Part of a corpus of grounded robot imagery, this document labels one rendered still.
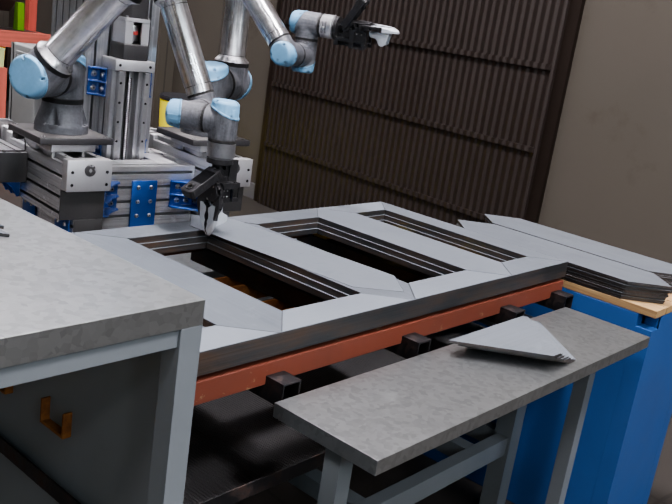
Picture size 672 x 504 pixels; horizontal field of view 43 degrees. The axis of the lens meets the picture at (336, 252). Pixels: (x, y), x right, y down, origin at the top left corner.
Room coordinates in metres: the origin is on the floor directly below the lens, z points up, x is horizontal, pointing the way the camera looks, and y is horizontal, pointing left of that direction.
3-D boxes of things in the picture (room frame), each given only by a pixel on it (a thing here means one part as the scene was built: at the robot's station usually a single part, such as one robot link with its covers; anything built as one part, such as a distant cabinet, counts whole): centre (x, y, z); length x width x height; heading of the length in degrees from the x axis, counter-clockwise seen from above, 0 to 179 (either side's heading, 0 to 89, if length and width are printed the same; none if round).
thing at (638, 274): (2.80, -0.76, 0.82); 0.80 x 0.40 x 0.06; 50
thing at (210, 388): (1.97, -0.17, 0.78); 1.56 x 0.09 x 0.06; 140
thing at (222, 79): (2.84, 0.49, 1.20); 0.13 x 0.12 x 0.14; 160
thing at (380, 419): (1.89, -0.41, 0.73); 1.20 x 0.26 x 0.03; 140
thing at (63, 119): (2.48, 0.85, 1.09); 0.15 x 0.15 x 0.10
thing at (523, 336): (2.01, -0.51, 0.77); 0.45 x 0.20 x 0.04; 140
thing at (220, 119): (2.26, 0.34, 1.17); 0.09 x 0.08 x 0.11; 80
